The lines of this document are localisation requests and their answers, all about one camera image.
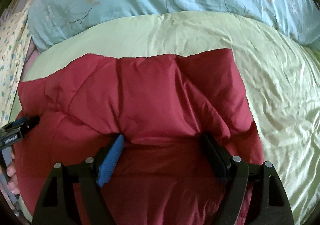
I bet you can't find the red quilted padded coat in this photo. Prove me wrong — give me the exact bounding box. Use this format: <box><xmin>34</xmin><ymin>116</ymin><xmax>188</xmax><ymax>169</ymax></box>
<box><xmin>14</xmin><ymin>49</ymin><xmax>263</xmax><ymax>224</ymax></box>

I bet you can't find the yellow patterned pillow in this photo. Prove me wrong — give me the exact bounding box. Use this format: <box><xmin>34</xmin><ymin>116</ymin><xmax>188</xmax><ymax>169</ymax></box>
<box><xmin>0</xmin><ymin>0</ymin><xmax>32</xmax><ymax>126</ymax></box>

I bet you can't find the person's left hand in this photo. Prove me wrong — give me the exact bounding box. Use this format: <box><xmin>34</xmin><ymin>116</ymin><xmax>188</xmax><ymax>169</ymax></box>
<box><xmin>5</xmin><ymin>151</ymin><xmax>20</xmax><ymax>195</ymax></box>

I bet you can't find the light green bed quilt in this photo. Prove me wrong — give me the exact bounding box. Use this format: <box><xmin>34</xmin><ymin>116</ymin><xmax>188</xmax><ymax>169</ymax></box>
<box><xmin>25</xmin><ymin>11</ymin><xmax>319</xmax><ymax>224</ymax></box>

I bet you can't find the pink bed sheet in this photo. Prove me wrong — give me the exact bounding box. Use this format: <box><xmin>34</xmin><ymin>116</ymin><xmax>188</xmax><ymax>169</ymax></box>
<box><xmin>21</xmin><ymin>40</ymin><xmax>39</xmax><ymax>81</ymax></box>

